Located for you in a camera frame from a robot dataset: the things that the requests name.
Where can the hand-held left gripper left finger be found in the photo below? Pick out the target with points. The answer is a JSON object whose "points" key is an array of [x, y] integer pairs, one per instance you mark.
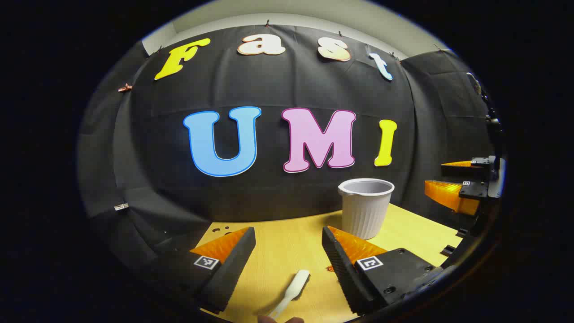
{"points": [[233, 264]]}

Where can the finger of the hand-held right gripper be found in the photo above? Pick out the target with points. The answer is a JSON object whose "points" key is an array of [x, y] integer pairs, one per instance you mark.
{"points": [[453, 195], [466, 170]]}

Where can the white ribbed garbage bin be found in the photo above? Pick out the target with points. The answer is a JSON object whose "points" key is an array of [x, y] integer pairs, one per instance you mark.
{"points": [[365, 211]]}

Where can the copper cloth clip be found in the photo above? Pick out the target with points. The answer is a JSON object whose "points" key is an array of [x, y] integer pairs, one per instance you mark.
{"points": [[125, 88]]}

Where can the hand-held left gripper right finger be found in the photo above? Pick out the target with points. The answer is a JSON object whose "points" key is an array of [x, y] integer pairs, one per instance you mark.
{"points": [[341, 269]]}

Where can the small white broom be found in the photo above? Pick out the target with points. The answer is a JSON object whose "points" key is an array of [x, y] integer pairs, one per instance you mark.
{"points": [[296, 285]]}

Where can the yellow wooden desktop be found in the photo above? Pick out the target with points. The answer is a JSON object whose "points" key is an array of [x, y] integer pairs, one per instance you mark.
{"points": [[287, 251]]}

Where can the white cloth clip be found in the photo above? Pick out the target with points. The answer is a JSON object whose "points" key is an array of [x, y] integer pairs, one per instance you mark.
{"points": [[121, 207]]}

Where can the black desk edge bracket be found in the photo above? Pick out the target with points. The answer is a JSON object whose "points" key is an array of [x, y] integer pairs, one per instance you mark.
{"points": [[461, 232], [448, 250]]}

